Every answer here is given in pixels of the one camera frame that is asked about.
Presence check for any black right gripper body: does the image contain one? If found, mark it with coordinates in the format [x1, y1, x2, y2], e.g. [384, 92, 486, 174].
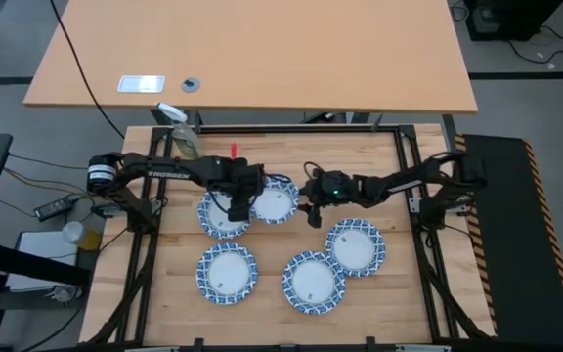
[308, 169, 357, 206]

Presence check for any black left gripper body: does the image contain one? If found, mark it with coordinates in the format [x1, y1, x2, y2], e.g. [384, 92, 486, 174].
[223, 159, 267, 199]

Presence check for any blue patterned white paper bowl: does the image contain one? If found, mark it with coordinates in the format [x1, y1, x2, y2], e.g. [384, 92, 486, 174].
[325, 217, 387, 279]
[250, 175, 301, 226]
[196, 189, 253, 241]
[195, 242, 259, 306]
[281, 250, 347, 316]

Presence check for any clear spray bottle white head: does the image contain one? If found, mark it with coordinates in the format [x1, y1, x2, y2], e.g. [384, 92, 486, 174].
[156, 102, 203, 161]

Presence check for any black desk foot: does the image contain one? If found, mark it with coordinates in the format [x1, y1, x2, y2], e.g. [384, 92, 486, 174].
[303, 110, 349, 124]

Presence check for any light orange wooden desk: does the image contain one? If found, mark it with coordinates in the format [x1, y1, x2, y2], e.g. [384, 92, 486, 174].
[22, 0, 479, 115]

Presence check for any white rectangular desk plate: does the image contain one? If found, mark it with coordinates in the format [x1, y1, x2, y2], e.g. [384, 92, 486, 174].
[116, 74, 166, 95]

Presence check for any clear bottle with yellow liquid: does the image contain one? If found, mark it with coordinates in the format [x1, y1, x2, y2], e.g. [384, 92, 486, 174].
[61, 220, 103, 251]

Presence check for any black power adapter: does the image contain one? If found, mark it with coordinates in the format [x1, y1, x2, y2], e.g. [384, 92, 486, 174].
[33, 194, 78, 221]

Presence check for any white label strip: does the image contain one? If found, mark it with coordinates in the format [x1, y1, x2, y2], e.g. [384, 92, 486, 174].
[396, 344, 452, 352]

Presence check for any black mat with hazard stripes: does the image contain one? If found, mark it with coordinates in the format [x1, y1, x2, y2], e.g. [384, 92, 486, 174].
[454, 132, 563, 347]

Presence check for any white flat box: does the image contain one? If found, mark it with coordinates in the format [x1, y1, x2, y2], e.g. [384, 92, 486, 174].
[6, 230, 80, 294]

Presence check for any black horizontal beam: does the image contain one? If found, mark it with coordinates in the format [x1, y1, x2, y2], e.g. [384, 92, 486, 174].
[0, 238, 92, 287]

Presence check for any black computer case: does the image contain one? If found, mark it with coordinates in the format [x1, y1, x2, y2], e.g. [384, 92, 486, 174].
[464, 0, 563, 43]

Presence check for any black aluminium table frame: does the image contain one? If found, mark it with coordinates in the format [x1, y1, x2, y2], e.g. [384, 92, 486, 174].
[85, 124, 496, 352]

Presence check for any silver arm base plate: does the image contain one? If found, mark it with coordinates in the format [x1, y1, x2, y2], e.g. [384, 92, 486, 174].
[407, 197, 432, 214]

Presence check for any thin dark floor cable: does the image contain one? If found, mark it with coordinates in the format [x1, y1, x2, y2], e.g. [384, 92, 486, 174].
[7, 154, 92, 172]

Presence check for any long black cable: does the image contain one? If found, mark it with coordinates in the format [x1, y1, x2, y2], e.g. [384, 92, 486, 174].
[48, 0, 126, 141]

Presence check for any thin black floor cable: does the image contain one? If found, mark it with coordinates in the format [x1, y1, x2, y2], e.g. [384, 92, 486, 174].
[505, 23, 563, 65]

